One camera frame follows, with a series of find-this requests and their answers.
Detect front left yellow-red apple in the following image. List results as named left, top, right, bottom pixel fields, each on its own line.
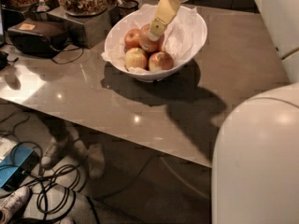
left=125, top=48, right=148, bottom=69

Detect white sneaker lower left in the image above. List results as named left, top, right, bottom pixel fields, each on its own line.
left=0, top=186, right=31, bottom=224

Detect grey box stand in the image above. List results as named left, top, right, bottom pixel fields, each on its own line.
left=48, top=7, right=118, bottom=49

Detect black cables on floor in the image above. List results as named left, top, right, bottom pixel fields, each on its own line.
left=0, top=109, right=101, bottom=224

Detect white bowl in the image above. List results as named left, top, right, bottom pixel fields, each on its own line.
left=104, top=4, right=208, bottom=82

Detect black device with label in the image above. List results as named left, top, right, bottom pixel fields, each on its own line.
left=7, top=19, right=69, bottom=58

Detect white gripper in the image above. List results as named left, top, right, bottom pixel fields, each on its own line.
left=148, top=0, right=189, bottom=41

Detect black cup with scoop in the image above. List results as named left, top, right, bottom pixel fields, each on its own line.
left=30, top=0, right=50, bottom=21

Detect white sneaker under table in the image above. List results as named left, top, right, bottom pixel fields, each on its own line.
left=41, top=137, right=68, bottom=170

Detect red apple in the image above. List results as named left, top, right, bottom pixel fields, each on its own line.
left=139, top=24, right=164, bottom=53
left=149, top=51, right=174, bottom=71
left=124, top=29, right=141, bottom=49

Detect blue box on floor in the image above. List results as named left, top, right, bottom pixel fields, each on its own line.
left=0, top=145, right=35, bottom=191

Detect white paper liner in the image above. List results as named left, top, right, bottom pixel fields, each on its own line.
left=100, top=4, right=200, bottom=75

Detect black cup with spoon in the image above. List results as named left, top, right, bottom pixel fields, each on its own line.
left=116, top=0, right=139, bottom=20

